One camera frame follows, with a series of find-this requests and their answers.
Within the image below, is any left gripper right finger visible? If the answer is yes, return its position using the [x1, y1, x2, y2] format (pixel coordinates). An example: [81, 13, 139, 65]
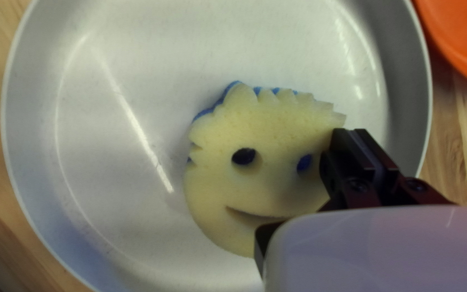
[354, 128, 456, 208]

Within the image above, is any grey round plate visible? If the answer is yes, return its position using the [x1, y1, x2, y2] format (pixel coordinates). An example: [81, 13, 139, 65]
[0, 0, 434, 292]

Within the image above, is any yellow smiling face sponge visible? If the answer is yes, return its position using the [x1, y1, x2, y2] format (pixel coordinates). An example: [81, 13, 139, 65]
[183, 80, 347, 259]

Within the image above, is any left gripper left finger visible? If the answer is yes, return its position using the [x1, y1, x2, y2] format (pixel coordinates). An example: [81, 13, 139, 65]
[253, 128, 385, 281]

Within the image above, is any orange round plate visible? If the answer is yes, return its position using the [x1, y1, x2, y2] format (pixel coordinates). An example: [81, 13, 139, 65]
[413, 0, 467, 93]

